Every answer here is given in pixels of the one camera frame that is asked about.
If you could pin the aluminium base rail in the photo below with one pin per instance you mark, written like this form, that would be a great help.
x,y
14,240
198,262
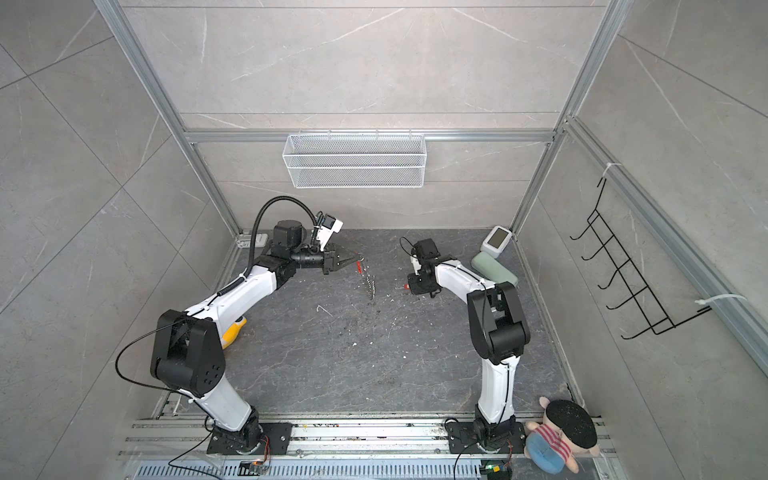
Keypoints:
x,y
375,445

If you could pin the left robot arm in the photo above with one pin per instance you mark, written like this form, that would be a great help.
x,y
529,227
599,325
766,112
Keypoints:
x,y
188,351

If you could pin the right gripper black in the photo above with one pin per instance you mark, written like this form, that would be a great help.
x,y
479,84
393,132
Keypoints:
x,y
416,289

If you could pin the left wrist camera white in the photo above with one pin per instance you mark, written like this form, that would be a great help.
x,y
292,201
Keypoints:
x,y
324,228

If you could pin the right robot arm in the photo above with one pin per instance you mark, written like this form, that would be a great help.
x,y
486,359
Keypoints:
x,y
498,332

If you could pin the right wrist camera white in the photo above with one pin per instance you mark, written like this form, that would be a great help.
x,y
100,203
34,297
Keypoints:
x,y
416,264

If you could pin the white corner bracket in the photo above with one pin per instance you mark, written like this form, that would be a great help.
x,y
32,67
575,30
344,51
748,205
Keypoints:
x,y
244,240

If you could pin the green eyeglass case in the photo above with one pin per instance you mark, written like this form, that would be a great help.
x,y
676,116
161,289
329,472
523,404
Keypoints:
x,y
489,268

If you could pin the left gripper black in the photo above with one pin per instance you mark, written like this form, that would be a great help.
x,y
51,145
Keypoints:
x,y
331,260

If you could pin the white wire mesh basket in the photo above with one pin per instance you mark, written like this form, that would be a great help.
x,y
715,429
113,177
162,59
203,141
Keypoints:
x,y
359,160

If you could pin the grey key organizer red handle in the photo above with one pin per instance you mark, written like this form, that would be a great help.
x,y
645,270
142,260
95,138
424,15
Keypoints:
x,y
368,279

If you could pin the black wire hook rack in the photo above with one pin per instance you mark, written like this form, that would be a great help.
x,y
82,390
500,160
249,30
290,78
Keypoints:
x,y
627,273

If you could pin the yellow plush toy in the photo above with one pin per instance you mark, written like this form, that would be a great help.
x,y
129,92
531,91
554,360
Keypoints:
x,y
232,332

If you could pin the white digital timer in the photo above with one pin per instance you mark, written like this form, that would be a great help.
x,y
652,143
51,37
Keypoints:
x,y
496,241

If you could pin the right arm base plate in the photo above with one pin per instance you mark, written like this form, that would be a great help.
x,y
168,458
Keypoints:
x,y
479,437

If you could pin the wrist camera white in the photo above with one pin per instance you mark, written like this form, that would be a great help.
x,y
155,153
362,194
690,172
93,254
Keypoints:
x,y
324,228
416,264

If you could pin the boy plush doll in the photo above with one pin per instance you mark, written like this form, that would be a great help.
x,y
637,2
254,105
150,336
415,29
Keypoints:
x,y
565,432

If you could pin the small allen key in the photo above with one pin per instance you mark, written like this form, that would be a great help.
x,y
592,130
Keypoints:
x,y
320,308

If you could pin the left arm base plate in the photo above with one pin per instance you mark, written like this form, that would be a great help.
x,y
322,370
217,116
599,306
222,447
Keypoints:
x,y
252,439

